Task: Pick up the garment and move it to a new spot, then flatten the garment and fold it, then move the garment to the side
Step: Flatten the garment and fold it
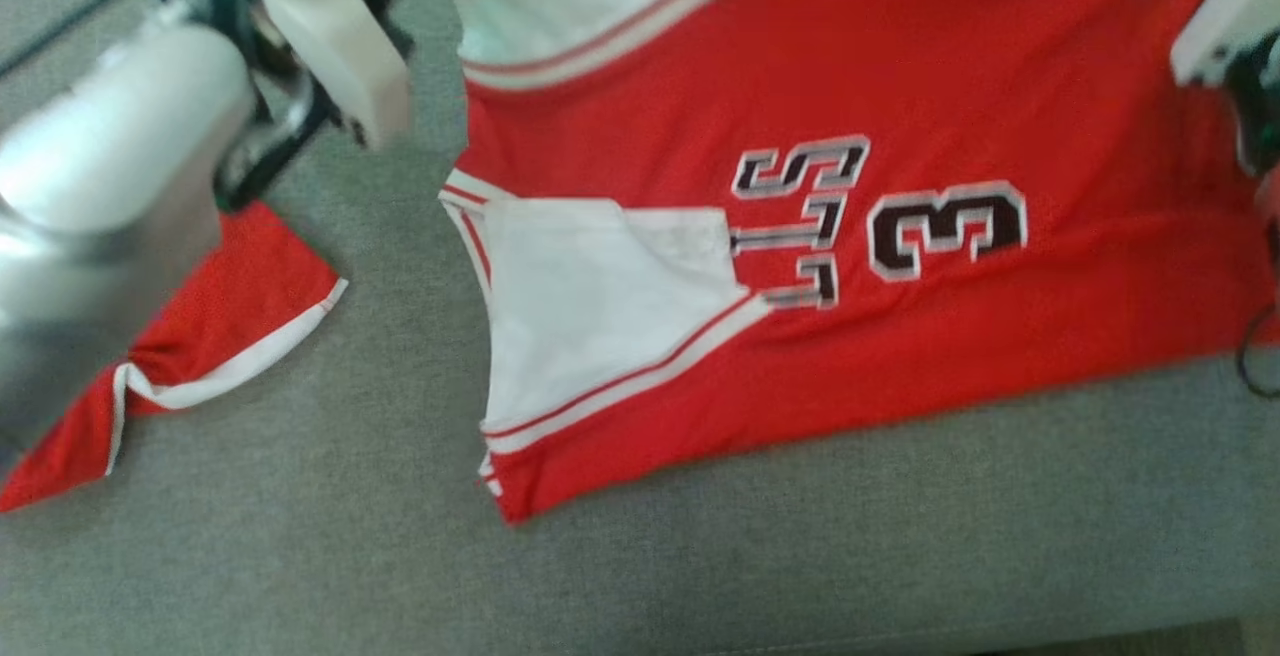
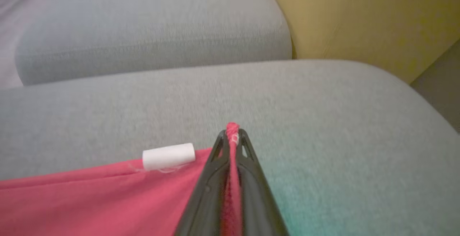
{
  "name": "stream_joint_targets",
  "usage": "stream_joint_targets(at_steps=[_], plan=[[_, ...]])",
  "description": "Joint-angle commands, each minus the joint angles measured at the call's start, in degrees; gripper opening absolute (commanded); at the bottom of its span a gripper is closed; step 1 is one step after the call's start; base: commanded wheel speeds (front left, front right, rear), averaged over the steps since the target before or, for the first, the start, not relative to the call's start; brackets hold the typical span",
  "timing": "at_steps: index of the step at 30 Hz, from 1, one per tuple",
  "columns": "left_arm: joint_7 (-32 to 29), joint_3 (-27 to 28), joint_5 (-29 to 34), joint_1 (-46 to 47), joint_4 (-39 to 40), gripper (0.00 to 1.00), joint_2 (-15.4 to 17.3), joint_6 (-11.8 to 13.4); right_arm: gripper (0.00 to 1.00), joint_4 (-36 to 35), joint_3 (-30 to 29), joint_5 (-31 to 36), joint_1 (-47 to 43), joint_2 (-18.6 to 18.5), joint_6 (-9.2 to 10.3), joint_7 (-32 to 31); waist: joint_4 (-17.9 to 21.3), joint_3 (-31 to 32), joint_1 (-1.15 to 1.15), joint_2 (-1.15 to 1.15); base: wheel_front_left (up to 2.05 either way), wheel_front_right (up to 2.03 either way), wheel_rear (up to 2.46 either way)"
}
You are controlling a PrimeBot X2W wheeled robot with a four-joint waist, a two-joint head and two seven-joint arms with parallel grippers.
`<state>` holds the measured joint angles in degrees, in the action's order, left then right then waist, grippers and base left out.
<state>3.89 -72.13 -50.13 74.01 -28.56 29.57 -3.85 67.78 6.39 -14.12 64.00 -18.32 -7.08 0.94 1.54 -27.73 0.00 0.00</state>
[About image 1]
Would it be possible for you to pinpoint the red jersey with number 3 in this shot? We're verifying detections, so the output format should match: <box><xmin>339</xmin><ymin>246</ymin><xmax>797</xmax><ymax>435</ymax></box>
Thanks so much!
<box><xmin>438</xmin><ymin>0</ymin><xmax>1280</xmax><ymax>525</ymax></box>

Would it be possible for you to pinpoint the red jersey with white trim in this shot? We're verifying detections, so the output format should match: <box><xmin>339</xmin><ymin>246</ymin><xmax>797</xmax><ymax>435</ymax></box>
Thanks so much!
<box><xmin>0</xmin><ymin>201</ymin><xmax>349</xmax><ymax>514</ymax></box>

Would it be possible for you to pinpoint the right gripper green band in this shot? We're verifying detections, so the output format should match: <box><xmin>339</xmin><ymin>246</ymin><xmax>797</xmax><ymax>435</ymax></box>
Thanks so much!
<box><xmin>1225</xmin><ymin>31</ymin><xmax>1280</xmax><ymax>177</ymax></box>

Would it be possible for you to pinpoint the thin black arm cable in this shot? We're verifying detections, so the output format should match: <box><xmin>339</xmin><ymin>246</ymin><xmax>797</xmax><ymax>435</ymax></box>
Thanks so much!
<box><xmin>0</xmin><ymin>0</ymin><xmax>139</xmax><ymax>77</ymax></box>
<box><xmin>1237</xmin><ymin>301</ymin><xmax>1280</xmax><ymax>399</ymax></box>

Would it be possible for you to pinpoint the grey fabric sofa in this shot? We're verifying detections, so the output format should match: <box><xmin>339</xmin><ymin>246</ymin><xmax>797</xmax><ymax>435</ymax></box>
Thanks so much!
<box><xmin>0</xmin><ymin>0</ymin><xmax>1280</xmax><ymax>656</ymax></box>

